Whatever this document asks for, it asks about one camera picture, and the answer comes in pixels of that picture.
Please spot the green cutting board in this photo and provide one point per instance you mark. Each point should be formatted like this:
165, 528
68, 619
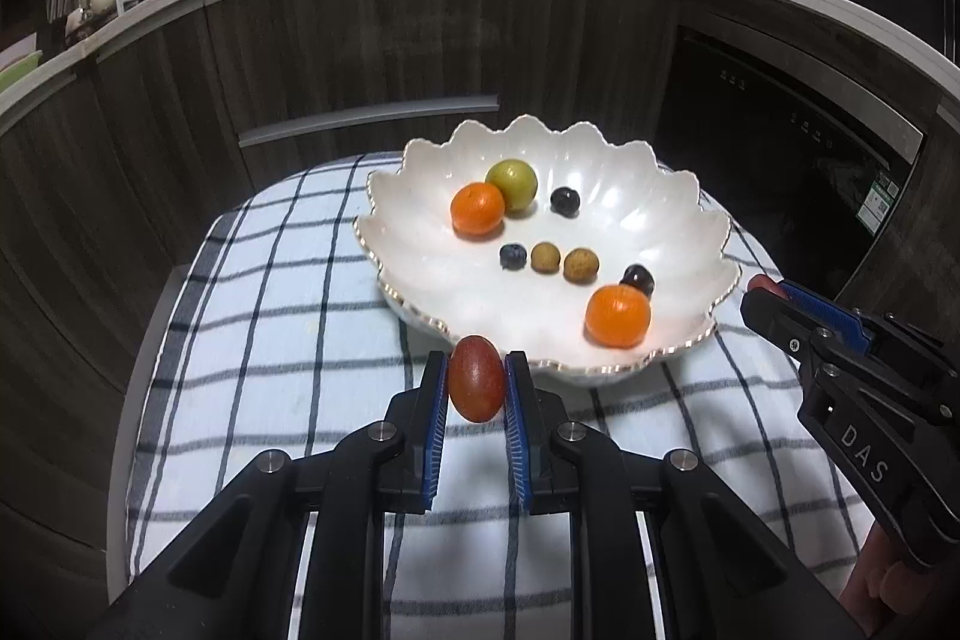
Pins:
17, 70

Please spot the metal drawer handle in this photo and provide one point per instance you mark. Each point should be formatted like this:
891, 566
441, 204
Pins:
367, 115

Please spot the white scalloped ceramic bowl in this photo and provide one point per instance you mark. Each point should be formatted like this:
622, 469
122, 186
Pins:
633, 210

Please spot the green apple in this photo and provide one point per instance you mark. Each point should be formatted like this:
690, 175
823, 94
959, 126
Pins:
517, 182

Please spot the built-in black dishwasher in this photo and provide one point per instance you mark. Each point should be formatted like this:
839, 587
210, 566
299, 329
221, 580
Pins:
806, 160

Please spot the red cherry tomato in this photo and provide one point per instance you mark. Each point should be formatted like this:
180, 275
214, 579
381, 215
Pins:
476, 379
765, 283

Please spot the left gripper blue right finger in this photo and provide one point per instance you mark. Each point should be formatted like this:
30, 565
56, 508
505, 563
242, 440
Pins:
660, 547

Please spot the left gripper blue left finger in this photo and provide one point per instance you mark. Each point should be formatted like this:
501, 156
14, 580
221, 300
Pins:
294, 547

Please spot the blueberry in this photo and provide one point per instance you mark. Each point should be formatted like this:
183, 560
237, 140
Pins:
513, 256

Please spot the white checkered table cloth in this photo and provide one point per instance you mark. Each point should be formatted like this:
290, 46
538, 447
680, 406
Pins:
280, 338

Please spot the dark purple plum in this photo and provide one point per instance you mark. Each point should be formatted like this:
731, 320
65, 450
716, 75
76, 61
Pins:
566, 202

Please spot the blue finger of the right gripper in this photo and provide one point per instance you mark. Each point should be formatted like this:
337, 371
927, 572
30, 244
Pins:
780, 323
846, 325

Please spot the person's right hand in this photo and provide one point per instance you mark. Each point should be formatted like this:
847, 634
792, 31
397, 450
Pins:
889, 597

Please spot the orange mandarin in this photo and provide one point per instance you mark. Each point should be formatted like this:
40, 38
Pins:
477, 209
617, 315

